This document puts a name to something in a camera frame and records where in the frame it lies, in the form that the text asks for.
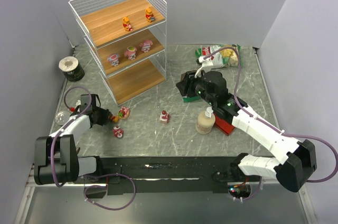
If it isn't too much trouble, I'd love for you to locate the pink bear cake toy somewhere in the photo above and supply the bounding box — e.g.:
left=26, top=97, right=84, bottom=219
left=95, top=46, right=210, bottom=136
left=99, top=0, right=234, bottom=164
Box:
left=113, top=125, right=124, bottom=138

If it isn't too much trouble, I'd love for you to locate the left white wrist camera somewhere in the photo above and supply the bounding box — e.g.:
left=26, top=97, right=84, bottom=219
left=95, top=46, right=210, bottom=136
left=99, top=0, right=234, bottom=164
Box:
left=69, top=100, right=81, bottom=116

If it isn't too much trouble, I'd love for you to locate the pink bear strawberry donut toy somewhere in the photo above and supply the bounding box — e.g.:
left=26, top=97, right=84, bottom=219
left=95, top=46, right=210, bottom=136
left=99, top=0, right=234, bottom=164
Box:
left=118, top=106, right=130, bottom=119

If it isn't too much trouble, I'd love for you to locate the orange bear red shirt toy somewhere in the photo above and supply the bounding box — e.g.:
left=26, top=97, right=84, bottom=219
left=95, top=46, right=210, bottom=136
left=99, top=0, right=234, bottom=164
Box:
left=122, top=16, right=133, bottom=32

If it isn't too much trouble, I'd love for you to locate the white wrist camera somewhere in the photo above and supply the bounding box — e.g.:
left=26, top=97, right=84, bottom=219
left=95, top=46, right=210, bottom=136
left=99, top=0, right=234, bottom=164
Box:
left=69, top=100, right=81, bottom=116
left=194, top=56, right=213, bottom=78

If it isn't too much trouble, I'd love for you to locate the pink blue bear toy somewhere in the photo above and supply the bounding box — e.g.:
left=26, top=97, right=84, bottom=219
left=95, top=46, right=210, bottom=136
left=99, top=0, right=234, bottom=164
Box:
left=107, top=53, right=119, bottom=67

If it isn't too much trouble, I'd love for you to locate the silver top drink can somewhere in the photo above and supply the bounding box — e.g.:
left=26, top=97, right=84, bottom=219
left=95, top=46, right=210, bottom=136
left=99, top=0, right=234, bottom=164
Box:
left=54, top=110, right=71, bottom=126

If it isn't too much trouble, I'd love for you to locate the small orange bear toy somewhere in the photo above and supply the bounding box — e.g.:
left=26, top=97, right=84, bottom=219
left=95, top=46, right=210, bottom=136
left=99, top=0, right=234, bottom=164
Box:
left=145, top=7, right=155, bottom=23

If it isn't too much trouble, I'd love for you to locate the white wire wooden shelf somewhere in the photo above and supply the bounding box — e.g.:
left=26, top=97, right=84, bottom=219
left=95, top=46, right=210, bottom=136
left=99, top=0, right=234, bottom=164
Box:
left=69, top=0, right=167, bottom=105

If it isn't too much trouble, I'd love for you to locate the dark can white lid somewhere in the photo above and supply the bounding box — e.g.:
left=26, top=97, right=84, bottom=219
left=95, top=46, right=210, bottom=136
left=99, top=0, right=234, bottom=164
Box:
left=59, top=56, right=85, bottom=82

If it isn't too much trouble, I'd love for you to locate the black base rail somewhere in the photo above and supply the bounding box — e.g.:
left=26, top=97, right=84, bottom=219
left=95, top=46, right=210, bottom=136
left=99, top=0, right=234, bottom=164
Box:
left=39, top=156, right=291, bottom=195

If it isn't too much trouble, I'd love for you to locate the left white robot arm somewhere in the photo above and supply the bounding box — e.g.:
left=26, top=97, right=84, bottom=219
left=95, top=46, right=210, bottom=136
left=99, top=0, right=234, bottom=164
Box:
left=34, top=94, right=112, bottom=185

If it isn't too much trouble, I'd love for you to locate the cream plastic cup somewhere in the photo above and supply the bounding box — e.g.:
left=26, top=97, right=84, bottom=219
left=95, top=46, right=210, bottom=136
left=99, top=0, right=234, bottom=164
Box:
left=195, top=107, right=215, bottom=135

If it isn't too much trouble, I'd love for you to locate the red flat box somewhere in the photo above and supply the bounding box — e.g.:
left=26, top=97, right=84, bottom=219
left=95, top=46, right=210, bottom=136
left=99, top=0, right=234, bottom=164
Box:
left=214, top=115, right=234, bottom=136

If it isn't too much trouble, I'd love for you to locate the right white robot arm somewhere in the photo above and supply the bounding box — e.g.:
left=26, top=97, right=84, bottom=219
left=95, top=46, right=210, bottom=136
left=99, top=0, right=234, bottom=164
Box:
left=176, top=71, right=317, bottom=192

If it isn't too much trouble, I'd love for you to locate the green chips bag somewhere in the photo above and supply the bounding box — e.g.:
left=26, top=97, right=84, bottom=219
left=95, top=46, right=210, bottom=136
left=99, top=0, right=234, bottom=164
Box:
left=195, top=44, right=241, bottom=69

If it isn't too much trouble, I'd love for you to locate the strawberry cake slice toy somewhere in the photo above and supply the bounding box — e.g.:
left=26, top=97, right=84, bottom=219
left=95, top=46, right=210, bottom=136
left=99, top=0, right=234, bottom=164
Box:
left=159, top=110, right=170, bottom=123

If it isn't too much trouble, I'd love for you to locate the green wrapped brown roll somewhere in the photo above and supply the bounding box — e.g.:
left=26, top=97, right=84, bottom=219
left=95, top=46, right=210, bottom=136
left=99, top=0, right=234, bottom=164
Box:
left=183, top=96, right=200, bottom=102

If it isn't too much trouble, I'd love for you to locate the pink pig purple bow toy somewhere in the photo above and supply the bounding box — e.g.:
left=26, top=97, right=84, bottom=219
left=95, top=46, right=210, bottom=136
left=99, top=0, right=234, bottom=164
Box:
left=139, top=40, right=153, bottom=53

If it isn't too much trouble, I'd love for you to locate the pink bear green hat toy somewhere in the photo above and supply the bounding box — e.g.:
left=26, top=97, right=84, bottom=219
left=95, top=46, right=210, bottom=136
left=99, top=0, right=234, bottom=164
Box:
left=124, top=46, right=137, bottom=60

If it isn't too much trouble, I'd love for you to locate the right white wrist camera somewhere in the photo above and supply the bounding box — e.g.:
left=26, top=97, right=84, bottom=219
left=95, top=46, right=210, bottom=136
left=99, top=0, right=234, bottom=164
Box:
left=194, top=56, right=213, bottom=78

